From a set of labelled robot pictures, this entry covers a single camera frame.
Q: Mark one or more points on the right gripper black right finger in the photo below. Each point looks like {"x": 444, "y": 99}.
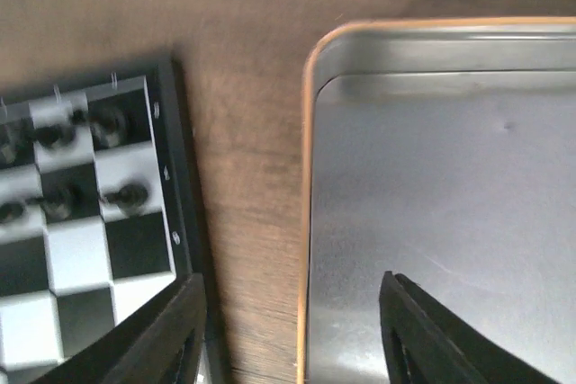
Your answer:
{"x": 425, "y": 342}

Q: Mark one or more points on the black white chess board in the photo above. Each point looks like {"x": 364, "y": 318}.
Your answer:
{"x": 98, "y": 211}

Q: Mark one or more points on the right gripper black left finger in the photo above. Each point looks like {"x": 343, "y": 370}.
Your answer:
{"x": 160, "y": 343}

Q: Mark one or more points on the orange metal tin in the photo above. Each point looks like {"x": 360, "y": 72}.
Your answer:
{"x": 442, "y": 150}

